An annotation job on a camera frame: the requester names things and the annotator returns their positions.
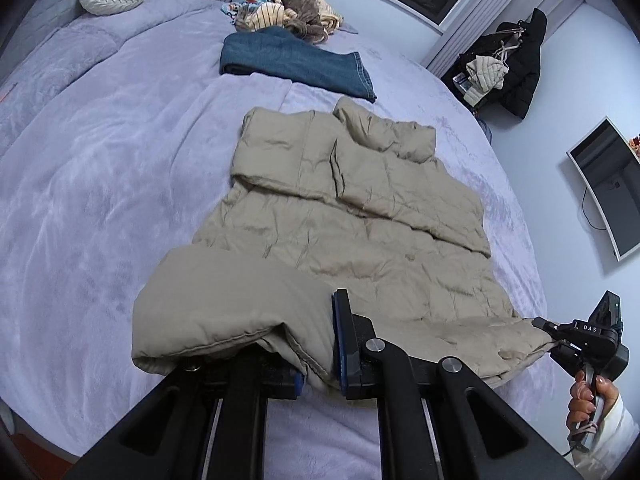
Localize beige puffer jacket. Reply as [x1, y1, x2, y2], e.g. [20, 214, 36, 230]
[132, 98, 552, 387]

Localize white right sleeve forearm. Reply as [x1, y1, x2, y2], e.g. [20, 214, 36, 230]
[572, 396, 639, 480]

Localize pile of striped clothes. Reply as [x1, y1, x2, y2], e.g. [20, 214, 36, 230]
[221, 0, 356, 44]

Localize person's right hand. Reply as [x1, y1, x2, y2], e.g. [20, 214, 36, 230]
[566, 370, 620, 431]

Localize white framed monitor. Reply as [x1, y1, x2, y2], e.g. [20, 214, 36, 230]
[566, 117, 639, 261]

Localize beige striped hanging garment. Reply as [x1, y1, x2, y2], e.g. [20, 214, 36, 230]
[466, 55, 509, 93]

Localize lavender plush bed blanket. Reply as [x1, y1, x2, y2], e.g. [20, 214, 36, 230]
[1, 0, 548, 479]

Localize black coat on rack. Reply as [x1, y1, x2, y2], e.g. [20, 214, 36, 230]
[440, 9, 548, 119]

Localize folded blue denim jeans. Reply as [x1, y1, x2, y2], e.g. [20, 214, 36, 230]
[219, 26, 376, 103]

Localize grey window curtain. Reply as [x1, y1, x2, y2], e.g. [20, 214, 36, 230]
[421, 0, 585, 77]

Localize grey quilted headboard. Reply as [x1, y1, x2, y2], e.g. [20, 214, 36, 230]
[1, 0, 82, 72]

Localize black monitor cable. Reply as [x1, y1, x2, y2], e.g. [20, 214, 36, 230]
[580, 186, 609, 233]

